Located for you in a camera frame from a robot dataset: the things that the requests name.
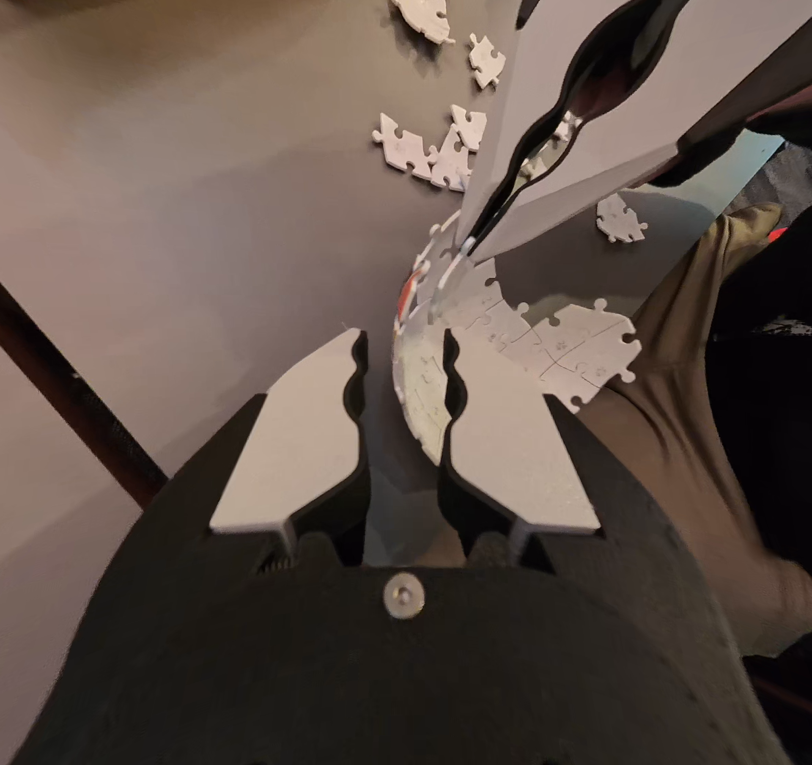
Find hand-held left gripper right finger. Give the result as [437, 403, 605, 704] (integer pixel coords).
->
[443, 327, 604, 556]

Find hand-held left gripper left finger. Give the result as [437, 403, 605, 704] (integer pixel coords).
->
[208, 329, 370, 558]

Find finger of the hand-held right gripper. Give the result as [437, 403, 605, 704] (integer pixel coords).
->
[472, 0, 812, 262]
[458, 0, 675, 250]

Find partly built white puzzle ball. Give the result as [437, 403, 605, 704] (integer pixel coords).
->
[392, 209, 643, 468]

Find white puzzle pieces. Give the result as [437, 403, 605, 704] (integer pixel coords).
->
[371, 0, 649, 244]

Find person's tan trouser leg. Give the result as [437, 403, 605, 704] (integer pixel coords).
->
[577, 201, 812, 658]

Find wooden-edged white table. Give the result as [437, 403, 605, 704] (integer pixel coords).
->
[0, 283, 171, 759]

